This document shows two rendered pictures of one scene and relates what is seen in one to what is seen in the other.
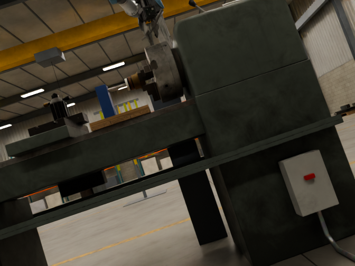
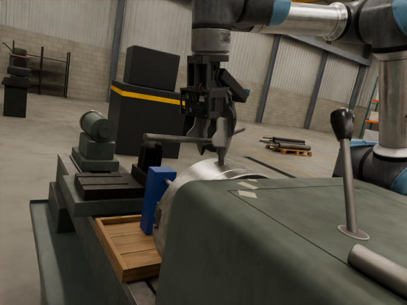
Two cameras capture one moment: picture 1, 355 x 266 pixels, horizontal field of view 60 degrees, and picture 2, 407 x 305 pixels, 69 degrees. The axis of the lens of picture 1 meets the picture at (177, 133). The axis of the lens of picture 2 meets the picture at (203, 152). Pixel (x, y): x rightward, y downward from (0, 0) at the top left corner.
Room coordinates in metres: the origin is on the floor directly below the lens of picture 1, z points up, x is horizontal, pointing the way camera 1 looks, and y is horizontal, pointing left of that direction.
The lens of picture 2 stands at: (1.27, -0.56, 1.39)
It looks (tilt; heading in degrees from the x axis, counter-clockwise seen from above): 12 degrees down; 58
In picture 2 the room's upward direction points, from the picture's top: 11 degrees clockwise
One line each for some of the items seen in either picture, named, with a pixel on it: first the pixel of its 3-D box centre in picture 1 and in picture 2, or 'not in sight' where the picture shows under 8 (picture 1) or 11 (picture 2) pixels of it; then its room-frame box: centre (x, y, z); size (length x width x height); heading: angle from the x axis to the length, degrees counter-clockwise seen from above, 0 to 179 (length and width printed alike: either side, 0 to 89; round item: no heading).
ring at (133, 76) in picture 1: (136, 81); not in sight; (1.69, 0.12, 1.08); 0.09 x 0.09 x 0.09; 3
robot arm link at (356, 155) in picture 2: not in sight; (358, 158); (2.22, -0.01, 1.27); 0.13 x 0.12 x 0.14; 82
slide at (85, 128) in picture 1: (62, 131); (132, 184); (1.68, 0.59, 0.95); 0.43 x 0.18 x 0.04; 3
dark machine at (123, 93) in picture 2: not in sight; (145, 100); (3.40, 5.38, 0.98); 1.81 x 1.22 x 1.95; 83
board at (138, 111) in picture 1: (125, 122); (160, 238); (1.68, 0.25, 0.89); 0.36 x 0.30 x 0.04; 3
